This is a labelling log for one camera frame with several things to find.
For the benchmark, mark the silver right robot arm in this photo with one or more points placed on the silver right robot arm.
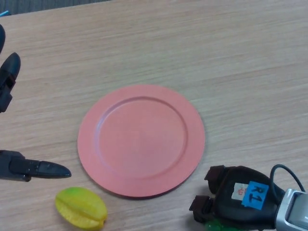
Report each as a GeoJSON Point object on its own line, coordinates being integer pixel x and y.
{"type": "Point", "coordinates": [293, 211]}

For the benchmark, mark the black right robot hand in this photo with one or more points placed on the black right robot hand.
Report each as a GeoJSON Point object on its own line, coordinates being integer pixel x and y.
{"type": "Point", "coordinates": [226, 202]}

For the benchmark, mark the pink round plate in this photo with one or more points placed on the pink round plate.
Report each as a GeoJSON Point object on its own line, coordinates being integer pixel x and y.
{"type": "Point", "coordinates": [142, 142]}

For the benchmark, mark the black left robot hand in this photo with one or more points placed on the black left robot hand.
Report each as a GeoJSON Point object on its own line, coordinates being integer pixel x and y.
{"type": "Point", "coordinates": [7, 79]}

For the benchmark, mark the yellow green starfruit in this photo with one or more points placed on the yellow green starfruit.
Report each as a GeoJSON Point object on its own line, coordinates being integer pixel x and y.
{"type": "Point", "coordinates": [80, 208]}

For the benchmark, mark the green grapes bunch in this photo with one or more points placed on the green grapes bunch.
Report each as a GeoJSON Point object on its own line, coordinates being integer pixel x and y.
{"type": "Point", "coordinates": [213, 226]}

